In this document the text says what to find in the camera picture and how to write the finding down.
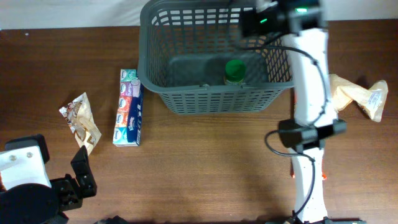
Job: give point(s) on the brown snack pouch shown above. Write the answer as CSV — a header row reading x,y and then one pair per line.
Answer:
x,y
80,120

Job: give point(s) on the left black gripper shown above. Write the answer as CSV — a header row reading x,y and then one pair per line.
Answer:
x,y
69,193

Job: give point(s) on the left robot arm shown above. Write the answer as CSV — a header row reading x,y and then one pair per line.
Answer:
x,y
27,193

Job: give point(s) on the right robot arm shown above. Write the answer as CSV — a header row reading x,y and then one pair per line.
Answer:
x,y
304,32

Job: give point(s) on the green lid glass jar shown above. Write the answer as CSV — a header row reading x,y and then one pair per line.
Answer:
x,y
234,72

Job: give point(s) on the Kleenex tissue multipack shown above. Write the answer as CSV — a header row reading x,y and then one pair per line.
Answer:
x,y
128,124

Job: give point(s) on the beige pasta bag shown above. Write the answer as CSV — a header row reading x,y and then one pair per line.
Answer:
x,y
371,100

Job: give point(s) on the grey plastic shopping basket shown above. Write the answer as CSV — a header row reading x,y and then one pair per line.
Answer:
x,y
184,47

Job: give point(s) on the orange spaghetti pasta packet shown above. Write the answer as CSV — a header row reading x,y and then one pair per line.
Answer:
x,y
293,103

